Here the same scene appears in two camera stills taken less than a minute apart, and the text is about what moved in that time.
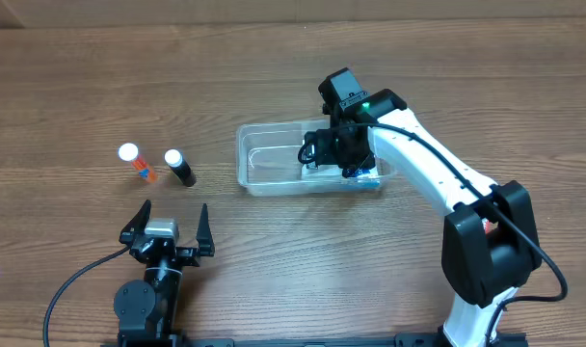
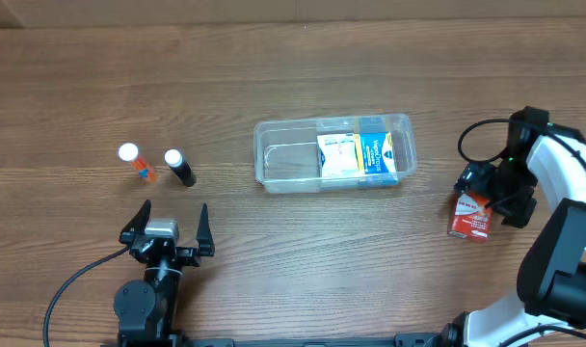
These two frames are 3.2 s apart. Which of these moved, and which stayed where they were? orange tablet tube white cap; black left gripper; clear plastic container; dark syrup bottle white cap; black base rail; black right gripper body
Moved: clear plastic container; black right gripper body
Stayed: dark syrup bottle white cap; black left gripper; black base rail; orange tablet tube white cap
